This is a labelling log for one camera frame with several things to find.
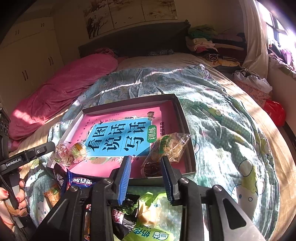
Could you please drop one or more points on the green milk bread packet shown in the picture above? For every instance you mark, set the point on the green milk bread packet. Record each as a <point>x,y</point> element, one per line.
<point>148,215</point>

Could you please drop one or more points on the pink and blue book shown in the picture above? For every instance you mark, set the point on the pink and blue book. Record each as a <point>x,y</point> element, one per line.
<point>111,139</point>

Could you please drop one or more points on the blue cookie packet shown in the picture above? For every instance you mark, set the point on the blue cookie packet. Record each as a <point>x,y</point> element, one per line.
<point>78,180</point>

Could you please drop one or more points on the clear round pastry packet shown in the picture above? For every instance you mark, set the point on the clear round pastry packet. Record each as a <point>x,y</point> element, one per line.
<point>64,153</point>

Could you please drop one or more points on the brown square snack packet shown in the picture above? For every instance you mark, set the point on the brown square snack packet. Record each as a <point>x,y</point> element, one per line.
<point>151,169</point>

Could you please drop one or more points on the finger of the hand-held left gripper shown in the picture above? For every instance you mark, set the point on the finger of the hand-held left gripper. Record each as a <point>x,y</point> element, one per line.
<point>44,148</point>

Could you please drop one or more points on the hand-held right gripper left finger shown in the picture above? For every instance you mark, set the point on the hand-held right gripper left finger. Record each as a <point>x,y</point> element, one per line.
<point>123,183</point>

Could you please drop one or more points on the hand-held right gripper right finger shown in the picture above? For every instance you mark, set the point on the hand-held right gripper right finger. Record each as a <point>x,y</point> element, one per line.
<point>167,183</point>

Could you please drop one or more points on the dark headboard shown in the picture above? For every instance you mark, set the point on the dark headboard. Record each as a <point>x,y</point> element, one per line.
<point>138,39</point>

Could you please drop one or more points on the purple clothes heap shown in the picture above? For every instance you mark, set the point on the purple clothes heap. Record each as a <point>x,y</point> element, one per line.
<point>282,58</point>

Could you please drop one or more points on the white cloth heap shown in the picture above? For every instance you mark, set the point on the white cloth heap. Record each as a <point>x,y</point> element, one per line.
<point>252,78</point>

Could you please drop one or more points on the pile of folded clothes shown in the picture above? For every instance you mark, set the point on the pile of folded clothes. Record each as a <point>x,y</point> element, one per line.
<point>208,44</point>

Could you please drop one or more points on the pink quilt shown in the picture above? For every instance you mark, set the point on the pink quilt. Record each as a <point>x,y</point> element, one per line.
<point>57,92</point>

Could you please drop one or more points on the dark cardboard box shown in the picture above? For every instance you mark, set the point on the dark cardboard box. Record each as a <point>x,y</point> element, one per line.
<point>179,105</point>

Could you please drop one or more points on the yellow ridged cake packet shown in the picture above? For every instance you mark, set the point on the yellow ridged cake packet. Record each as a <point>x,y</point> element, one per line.
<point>79,148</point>

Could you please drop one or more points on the pink patterned cloth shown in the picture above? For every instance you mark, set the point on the pink patterned cloth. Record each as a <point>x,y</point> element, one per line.
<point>254,95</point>

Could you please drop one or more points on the person's left forearm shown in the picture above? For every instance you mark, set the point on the person's left forearm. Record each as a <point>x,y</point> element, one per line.
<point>9,233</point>

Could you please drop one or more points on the beige curtain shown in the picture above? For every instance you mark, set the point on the beige curtain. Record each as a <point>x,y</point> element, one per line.
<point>254,41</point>

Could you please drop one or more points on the red plastic bag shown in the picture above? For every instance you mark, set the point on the red plastic bag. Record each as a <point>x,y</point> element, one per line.
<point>275,111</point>

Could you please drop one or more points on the tree painting wall poster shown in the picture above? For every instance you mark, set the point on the tree painting wall poster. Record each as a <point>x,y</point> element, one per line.
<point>129,14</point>

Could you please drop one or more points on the cream wardrobe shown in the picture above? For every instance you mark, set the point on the cream wardrobe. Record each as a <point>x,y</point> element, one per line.
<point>34,58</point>

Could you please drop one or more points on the window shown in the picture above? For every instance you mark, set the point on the window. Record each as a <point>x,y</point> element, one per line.
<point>277,25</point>

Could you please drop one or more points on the bed with beige sheet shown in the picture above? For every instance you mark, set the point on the bed with beige sheet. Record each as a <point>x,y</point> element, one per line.
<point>266,143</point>

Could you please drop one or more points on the black green pea packet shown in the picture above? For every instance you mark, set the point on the black green pea packet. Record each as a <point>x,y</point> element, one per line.
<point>127,205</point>

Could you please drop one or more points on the cartoon cat printed blanket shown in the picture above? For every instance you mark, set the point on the cartoon cat printed blanket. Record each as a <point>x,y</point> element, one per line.
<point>219,120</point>

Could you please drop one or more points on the clear green label pastry packet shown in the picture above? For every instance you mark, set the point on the clear green label pastry packet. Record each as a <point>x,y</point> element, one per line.
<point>171,148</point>

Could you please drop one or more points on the orange snack packet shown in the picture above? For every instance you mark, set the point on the orange snack packet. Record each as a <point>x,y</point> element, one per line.
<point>52,193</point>

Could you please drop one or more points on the person's left hand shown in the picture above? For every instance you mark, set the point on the person's left hand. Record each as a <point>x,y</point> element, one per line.
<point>22,202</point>

